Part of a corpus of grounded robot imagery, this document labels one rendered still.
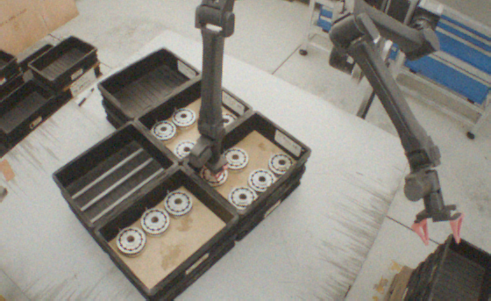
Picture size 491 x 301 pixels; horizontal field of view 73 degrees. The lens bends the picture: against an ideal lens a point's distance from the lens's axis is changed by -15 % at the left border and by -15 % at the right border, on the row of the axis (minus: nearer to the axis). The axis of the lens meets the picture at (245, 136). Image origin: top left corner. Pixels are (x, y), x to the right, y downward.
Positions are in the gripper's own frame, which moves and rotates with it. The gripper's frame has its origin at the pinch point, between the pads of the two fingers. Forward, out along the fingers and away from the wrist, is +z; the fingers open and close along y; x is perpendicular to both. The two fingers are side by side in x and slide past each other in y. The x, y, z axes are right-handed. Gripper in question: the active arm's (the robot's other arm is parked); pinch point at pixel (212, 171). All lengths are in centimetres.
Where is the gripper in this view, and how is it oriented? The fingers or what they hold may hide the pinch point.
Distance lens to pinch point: 144.9
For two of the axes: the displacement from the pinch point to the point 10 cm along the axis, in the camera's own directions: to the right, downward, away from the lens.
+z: -0.7, 6.4, 7.6
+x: 7.4, -4.8, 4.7
